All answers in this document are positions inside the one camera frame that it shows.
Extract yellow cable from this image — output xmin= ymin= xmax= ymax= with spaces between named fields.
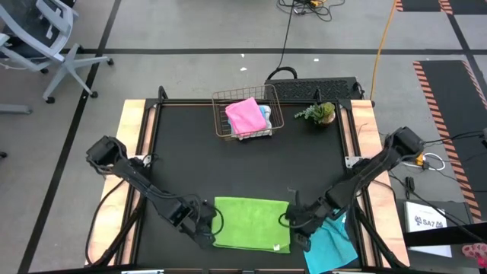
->
xmin=369 ymin=0 xmax=399 ymax=101

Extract small potted plant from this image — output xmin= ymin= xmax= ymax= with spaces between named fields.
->
xmin=293 ymin=101 xmax=337 ymax=127

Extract pink patterned object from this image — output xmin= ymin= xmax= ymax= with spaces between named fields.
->
xmin=461 ymin=243 xmax=487 ymax=269

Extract grey office chair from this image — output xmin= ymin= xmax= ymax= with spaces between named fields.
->
xmin=0 ymin=0 xmax=115 ymax=104

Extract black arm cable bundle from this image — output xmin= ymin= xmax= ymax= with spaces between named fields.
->
xmin=85 ymin=178 xmax=151 ymax=267
xmin=348 ymin=197 xmax=408 ymax=269

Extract tangled black floor cables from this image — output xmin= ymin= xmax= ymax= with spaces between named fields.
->
xmin=277 ymin=0 xmax=346 ymax=23

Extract blue towel with white tag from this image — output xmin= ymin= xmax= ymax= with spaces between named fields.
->
xmin=259 ymin=105 xmax=273 ymax=130

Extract white waffle weave towel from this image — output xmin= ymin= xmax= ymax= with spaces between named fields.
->
xmin=237 ymin=127 xmax=273 ymax=141

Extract white printed box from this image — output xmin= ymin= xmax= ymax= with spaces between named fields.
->
xmin=403 ymin=200 xmax=454 ymax=259

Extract long black floor cable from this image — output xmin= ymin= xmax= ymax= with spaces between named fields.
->
xmin=268 ymin=0 xmax=298 ymax=81

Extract black computer case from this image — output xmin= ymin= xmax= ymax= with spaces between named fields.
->
xmin=264 ymin=75 xmax=363 ymax=101

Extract green microfiber towel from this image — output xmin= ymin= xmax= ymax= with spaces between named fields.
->
xmin=212 ymin=196 xmax=292 ymax=254

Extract blue microfiber towel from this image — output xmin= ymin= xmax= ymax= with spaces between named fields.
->
xmin=303 ymin=208 xmax=358 ymax=274

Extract black aluminium station frame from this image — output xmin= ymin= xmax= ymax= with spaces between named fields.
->
xmin=120 ymin=85 xmax=376 ymax=274

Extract black mat with striped edge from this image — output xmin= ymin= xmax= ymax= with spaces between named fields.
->
xmin=413 ymin=59 xmax=487 ymax=225
xmin=394 ymin=0 xmax=454 ymax=15

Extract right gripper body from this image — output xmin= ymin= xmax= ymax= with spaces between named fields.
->
xmin=285 ymin=199 xmax=336 ymax=237

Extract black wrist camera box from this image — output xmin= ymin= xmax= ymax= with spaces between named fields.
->
xmin=169 ymin=205 xmax=194 ymax=229

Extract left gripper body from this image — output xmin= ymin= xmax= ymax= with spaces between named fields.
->
xmin=182 ymin=203 xmax=218 ymax=235

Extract gold wire basket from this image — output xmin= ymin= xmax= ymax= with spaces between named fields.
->
xmin=212 ymin=84 xmax=285 ymax=142

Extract white cable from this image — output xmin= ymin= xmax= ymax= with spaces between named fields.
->
xmin=403 ymin=151 xmax=447 ymax=172

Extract black crossbar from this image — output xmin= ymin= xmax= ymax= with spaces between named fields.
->
xmin=403 ymin=221 xmax=487 ymax=248

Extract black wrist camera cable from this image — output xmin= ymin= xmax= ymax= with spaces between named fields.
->
xmin=189 ymin=196 xmax=225 ymax=237
xmin=278 ymin=186 xmax=302 ymax=229

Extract grey chair base leg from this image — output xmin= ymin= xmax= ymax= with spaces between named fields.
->
xmin=0 ymin=104 xmax=34 ymax=115

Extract light wooden side board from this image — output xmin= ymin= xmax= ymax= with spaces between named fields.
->
xmin=349 ymin=99 xmax=411 ymax=267
xmin=86 ymin=99 xmax=158 ymax=266

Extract pink microfiber towel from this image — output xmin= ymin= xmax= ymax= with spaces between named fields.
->
xmin=224 ymin=97 xmax=267 ymax=138

